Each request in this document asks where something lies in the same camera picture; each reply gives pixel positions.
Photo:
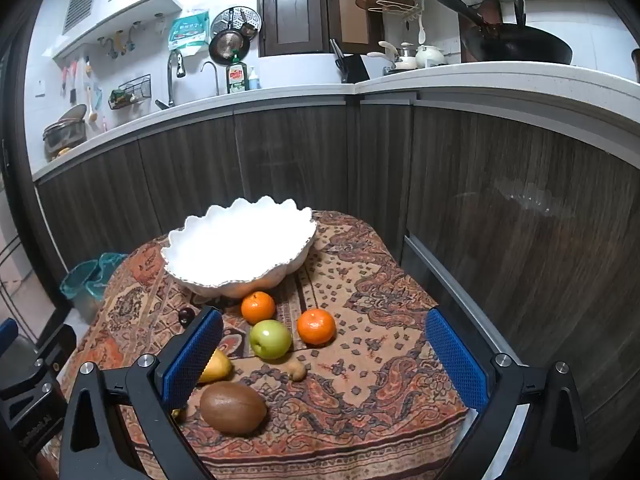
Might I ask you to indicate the white kettle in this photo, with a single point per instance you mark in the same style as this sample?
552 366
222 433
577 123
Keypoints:
430 56

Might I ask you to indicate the white vented wall cabinet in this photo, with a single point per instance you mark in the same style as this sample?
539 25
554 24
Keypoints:
150 5

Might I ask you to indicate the chrome kitchen faucet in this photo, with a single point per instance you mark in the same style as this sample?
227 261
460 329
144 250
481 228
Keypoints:
172 80

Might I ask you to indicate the stack of metal pots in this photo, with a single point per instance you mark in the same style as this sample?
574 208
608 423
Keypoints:
62 132

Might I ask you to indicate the thin gooseneck faucet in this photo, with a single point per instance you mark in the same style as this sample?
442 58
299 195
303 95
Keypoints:
217 77

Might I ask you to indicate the dark plum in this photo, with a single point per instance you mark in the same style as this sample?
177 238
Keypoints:
186 316

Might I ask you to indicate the blue pump bottle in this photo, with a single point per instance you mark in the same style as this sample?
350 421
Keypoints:
254 80

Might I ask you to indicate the white kitchen countertop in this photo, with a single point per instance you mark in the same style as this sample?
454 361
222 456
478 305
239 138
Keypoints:
450 85

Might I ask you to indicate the patterned brown tablecloth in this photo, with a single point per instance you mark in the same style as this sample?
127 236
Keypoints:
350 410

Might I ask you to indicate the green dish soap bottle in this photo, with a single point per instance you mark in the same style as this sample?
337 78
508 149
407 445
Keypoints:
236 77

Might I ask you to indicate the copper saucepan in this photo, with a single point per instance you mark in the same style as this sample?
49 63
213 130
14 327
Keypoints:
487 12

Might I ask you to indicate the white spatula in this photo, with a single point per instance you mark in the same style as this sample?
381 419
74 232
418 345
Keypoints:
421 34

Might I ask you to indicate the white wall outlet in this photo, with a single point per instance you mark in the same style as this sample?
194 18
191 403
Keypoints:
41 88

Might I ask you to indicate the dark wooden window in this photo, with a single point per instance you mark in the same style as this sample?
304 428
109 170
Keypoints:
290 10

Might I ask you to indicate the black knife block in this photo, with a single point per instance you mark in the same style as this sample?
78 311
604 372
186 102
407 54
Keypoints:
356 67

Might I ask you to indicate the green apple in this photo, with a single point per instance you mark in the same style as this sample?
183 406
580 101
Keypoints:
270 340

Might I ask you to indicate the hanging copper pan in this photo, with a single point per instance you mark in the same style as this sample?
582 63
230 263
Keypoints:
227 47

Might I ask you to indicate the dish brush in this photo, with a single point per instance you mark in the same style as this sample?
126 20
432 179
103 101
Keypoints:
92 112

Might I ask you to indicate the black wok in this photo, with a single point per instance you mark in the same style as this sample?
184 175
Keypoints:
525 45

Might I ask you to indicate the small tan fruit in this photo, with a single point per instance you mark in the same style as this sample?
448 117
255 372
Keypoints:
296 370

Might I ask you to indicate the orange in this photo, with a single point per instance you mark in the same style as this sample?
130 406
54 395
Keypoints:
258 307
316 327

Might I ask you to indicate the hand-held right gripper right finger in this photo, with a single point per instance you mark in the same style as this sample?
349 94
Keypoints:
452 350

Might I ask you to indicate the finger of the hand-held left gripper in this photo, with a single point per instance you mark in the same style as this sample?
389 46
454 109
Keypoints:
55 342
7 331

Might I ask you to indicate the brown sapodilla fruit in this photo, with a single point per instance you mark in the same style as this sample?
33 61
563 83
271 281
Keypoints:
232 408

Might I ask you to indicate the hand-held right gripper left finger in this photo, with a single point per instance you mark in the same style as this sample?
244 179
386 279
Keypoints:
192 347

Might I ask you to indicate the hanging white green packet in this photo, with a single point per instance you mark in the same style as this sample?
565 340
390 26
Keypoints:
189 32

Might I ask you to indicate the yellow pear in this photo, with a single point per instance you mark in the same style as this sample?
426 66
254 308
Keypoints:
219 367

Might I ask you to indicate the teal lined trash bin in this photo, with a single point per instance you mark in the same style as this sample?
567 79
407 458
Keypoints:
82 280

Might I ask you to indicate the white scalloped bowl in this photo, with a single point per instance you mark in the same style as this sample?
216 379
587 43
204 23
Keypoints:
240 245

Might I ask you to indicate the metal steamer basket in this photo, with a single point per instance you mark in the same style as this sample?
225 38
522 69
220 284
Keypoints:
239 20

